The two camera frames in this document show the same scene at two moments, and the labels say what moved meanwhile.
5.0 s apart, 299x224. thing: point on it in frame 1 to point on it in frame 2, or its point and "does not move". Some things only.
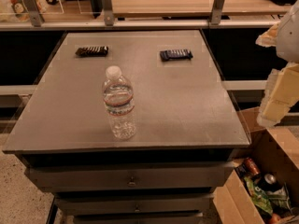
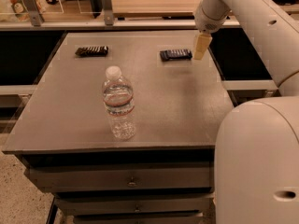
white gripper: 289,37 to 209,21
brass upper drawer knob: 132,183 does not move
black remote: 176,55 does not move
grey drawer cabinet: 187,130 does not move
